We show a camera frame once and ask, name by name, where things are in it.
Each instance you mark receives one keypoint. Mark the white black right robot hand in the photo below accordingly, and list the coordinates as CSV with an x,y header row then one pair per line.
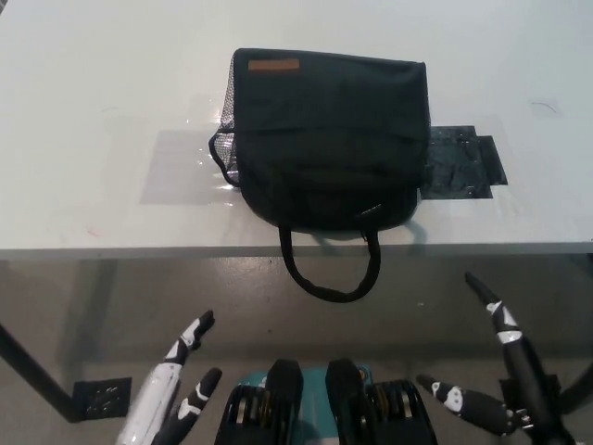
x,y
521,366

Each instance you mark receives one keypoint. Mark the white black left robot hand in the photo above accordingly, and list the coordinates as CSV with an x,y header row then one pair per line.
x,y
155,394

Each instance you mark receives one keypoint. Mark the black soft travel bag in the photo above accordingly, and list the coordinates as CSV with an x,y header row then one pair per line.
x,y
324,153

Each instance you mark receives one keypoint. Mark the black teal robot torso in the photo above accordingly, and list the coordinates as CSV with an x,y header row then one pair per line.
x,y
324,408

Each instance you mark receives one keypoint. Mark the black floor plate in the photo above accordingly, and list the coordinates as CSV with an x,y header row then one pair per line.
x,y
103,396

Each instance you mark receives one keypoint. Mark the black metal table leg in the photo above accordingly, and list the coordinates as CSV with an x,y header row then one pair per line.
x,y
576,385
32,366

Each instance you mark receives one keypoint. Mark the large black tape patch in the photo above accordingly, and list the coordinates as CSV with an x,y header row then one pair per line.
x,y
451,162

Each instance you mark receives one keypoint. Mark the clear plastic film sheet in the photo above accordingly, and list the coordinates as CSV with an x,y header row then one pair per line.
x,y
180,167

